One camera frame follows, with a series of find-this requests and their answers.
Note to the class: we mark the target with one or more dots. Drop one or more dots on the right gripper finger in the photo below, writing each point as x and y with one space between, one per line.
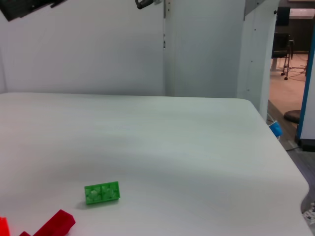
19 7

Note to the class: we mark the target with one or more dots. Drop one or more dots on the green oblong brick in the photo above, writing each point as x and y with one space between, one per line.
102 193

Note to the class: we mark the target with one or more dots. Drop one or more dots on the dark red curved brick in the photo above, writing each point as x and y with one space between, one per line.
54 225

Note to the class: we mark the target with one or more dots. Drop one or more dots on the small red square brick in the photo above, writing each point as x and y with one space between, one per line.
3 227

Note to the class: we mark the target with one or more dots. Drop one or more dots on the black monitor screen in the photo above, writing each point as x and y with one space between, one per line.
283 16

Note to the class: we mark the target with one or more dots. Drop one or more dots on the small blue object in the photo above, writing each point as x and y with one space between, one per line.
276 129

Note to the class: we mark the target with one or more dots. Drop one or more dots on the dark round floor base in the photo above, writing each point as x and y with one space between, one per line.
292 116

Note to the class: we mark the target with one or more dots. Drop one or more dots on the blue-edged partition panel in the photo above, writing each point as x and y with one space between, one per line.
307 98

